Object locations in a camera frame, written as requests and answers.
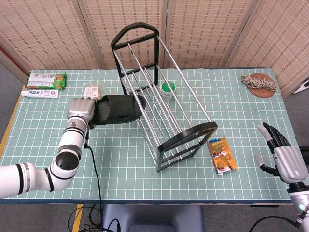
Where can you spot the orange blue carton box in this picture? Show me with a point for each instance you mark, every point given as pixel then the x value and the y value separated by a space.
pixel 222 157

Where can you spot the white cup with green lid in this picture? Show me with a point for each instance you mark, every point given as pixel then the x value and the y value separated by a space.
pixel 165 88

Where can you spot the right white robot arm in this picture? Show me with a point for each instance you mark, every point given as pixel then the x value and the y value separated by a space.
pixel 298 200

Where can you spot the round brown woven coaster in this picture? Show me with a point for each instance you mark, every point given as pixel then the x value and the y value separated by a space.
pixel 262 94

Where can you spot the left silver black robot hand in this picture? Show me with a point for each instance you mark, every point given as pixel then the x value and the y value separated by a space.
pixel 80 107

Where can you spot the bamboo folding screen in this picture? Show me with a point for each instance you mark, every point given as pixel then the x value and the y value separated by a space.
pixel 48 36

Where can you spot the clear bag of snacks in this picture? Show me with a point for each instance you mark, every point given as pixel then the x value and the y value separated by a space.
pixel 93 90

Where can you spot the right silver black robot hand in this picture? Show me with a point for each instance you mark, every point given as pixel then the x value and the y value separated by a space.
pixel 288 164

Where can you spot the blue grey chair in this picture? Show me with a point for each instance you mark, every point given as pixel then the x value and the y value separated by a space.
pixel 149 217

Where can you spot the green snack package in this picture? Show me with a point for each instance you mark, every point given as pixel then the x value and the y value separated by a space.
pixel 43 81

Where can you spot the white toothpaste box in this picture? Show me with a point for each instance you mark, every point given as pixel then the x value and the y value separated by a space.
pixel 38 93

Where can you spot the white device on floor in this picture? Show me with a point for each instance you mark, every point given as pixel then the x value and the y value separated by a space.
pixel 303 88

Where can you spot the black rubber slipper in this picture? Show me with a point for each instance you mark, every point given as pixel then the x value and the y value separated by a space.
pixel 116 108

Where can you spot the black chrome shoe rack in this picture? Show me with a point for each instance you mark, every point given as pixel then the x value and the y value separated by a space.
pixel 188 131

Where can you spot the green checked tablecloth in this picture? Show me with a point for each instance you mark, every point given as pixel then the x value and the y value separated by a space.
pixel 120 181

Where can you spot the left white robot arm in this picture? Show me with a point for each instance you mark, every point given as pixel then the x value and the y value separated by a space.
pixel 70 140

